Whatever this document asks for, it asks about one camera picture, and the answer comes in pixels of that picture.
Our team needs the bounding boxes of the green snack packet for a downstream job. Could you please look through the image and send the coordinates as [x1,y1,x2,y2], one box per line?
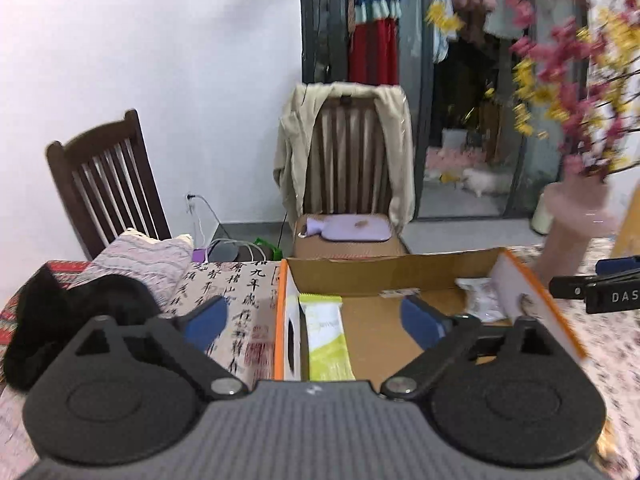
[298,294,355,382]

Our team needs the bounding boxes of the yellow thermos jug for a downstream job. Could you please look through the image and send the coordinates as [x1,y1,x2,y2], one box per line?
[610,185,640,258]

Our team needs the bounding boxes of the calligraphy tablecloth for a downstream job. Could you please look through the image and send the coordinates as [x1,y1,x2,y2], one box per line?
[165,261,280,388]

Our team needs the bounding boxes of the pink ceramic vase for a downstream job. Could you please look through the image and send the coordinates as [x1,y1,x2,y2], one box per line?
[534,174,620,286]

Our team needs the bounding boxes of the red cardboard snack box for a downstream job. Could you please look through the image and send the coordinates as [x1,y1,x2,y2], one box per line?
[273,248,588,387]

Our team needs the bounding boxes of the folded pink woven blanket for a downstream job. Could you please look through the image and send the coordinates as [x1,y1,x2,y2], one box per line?
[70,228,194,308]

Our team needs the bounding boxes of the black cloth bundle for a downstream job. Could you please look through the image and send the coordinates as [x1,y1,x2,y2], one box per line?
[3,264,162,392]

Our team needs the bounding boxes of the purple hot water bottle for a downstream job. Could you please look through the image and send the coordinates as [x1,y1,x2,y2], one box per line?
[298,214,393,243]

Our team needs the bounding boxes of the dark wooden chair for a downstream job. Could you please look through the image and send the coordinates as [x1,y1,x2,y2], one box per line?
[46,110,170,259]

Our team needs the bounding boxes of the wooden chair with jacket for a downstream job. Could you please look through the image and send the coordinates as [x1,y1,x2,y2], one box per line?
[293,96,408,260]

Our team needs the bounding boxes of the beige jacket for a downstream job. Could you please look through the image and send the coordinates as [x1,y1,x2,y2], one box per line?
[272,82,416,231]

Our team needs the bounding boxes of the red hanging garment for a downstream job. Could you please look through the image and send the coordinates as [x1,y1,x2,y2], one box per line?
[347,0,401,86]

